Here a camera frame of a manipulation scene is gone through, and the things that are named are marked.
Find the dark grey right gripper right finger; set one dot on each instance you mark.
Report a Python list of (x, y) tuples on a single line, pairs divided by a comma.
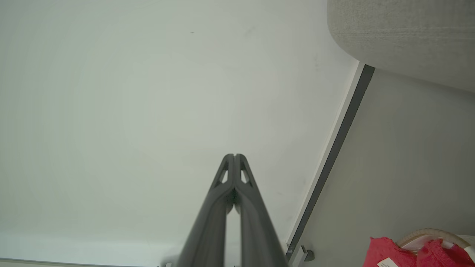
[(258, 230)]

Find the white laundry basket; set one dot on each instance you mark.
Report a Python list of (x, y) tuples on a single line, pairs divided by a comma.
[(426, 237)]

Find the small grey floor door stop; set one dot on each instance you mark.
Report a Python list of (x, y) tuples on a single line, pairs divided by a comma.
[(308, 254)]

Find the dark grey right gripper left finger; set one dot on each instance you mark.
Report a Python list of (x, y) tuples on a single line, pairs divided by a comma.
[(207, 230)]

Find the red clothing item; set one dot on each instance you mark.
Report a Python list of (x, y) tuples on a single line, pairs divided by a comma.
[(404, 254)]

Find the dark grey baseboard strip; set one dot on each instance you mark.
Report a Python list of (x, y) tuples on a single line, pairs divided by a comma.
[(334, 155)]

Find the grey fabric cushion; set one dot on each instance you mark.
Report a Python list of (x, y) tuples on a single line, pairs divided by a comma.
[(412, 35)]

